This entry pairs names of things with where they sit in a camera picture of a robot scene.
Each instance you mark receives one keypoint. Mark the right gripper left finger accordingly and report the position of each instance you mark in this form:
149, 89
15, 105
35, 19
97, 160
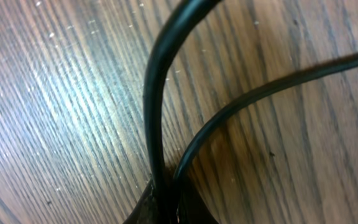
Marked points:
146, 210

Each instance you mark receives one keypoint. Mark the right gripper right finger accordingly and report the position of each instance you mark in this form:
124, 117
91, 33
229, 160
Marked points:
191, 207

